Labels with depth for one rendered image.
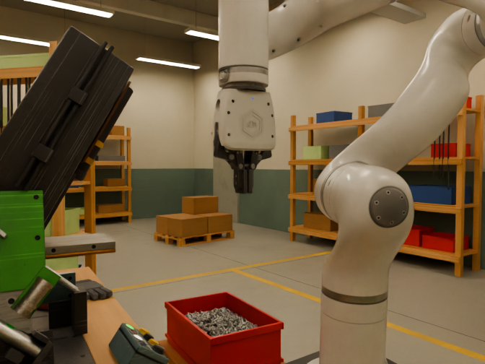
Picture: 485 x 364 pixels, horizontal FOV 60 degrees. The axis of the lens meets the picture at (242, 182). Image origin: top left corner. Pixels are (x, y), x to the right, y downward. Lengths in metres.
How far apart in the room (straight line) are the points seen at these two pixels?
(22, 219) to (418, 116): 0.81
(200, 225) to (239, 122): 6.59
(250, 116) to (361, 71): 6.66
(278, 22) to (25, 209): 0.65
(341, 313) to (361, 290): 0.06
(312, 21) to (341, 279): 0.45
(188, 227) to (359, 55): 4.00
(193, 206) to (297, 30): 6.91
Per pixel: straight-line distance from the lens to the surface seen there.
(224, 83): 0.71
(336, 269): 0.77
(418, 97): 0.80
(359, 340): 0.81
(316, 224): 7.15
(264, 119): 0.71
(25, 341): 0.97
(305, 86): 8.17
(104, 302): 1.43
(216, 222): 7.47
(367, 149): 0.82
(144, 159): 10.85
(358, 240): 0.70
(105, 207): 10.00
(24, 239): 1.01
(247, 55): 0.69
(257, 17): 0.72
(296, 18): 0.80
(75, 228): 4.03
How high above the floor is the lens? 1.33
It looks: 2 degrees down
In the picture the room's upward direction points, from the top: straight up
